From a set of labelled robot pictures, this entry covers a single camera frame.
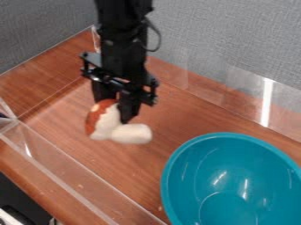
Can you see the teal blue plastic bowl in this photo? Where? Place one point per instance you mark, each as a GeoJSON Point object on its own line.
{"type": "Point", "coordinates": [231, 179]}

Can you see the clear acrylic front barrier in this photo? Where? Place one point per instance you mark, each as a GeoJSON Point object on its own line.
{"type": "Point", "coordinates": [42, 151]}

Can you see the clear acrylic back barrier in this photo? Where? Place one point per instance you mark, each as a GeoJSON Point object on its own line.
{"type": "Point", "coordinates": [255, 97]}

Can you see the clear acrylic barrier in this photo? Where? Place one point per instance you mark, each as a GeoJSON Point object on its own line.
{"type": "Point", "coordinates": [255, 97]}
{"type": "Point", "coordinates": [42, 151]}

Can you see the red and white toy mushroom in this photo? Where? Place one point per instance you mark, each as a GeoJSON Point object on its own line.
{"type": "Point", "coordinates": [103, 125]}

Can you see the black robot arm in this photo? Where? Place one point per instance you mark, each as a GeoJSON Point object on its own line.
{"type": "Point", "coordinates": [117, 68]}

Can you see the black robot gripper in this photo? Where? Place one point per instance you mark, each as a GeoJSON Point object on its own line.
{"type": "Point", "coordinates": [107, 84]}

